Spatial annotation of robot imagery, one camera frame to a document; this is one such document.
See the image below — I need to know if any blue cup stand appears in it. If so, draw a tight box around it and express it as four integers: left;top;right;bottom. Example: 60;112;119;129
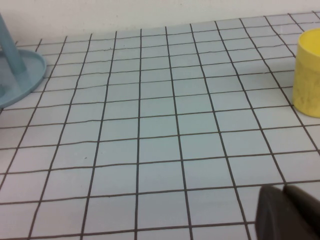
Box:
0;12;48;109

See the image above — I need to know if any yellow plastic cup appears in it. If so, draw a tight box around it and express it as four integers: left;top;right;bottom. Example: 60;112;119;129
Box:
291;28;320;118

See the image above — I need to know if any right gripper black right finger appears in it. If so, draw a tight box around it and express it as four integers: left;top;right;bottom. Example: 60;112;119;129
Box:
282;184;320;240

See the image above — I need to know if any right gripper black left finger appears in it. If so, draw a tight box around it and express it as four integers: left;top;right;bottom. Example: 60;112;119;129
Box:
254;186;316;240

